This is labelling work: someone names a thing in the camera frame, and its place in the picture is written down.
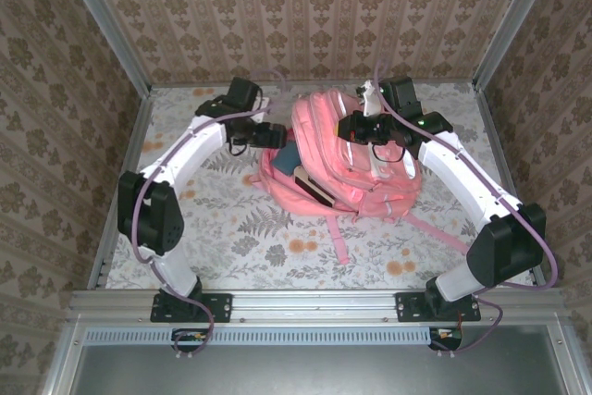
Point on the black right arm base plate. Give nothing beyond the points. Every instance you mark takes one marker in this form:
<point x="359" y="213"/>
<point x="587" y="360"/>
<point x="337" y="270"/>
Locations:
<point x="409" y="307"/>

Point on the grey metal sheet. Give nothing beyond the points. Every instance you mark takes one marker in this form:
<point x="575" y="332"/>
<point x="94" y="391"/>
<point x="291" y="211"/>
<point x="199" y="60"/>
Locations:
<point x="324" y="372"/>

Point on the pink backpack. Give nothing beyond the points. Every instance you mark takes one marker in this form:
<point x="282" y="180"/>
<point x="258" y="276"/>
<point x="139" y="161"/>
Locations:
<point x="319" y="117"/>

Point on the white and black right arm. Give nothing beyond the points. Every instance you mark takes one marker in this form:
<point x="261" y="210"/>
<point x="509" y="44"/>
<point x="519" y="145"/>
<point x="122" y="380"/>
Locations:
<point x="462" y="173"/>

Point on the floral tablecloth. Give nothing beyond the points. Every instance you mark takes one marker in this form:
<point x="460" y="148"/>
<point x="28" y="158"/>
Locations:
<point x="277" y="256"/>

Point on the aluminium corner post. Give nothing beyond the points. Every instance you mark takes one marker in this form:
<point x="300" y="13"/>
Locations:
<point x="105" y="20"/>
<point x="515" y="20"/>

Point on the dark blue book yellow label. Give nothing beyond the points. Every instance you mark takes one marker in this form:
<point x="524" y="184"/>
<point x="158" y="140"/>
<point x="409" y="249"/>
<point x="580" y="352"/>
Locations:
<point x="307" y="180"/>

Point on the aluminium side rail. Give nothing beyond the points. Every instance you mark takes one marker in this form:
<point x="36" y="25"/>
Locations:
<point x="133" y="150"/>
<point x="509" y="182"/>

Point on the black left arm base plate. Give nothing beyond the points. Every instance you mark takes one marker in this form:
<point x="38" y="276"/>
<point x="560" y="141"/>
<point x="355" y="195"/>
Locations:
<point x="222" y="307"/>

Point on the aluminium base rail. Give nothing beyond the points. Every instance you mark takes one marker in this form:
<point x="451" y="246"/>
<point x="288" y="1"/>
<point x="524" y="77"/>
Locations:
<point x="314" y="304"/>

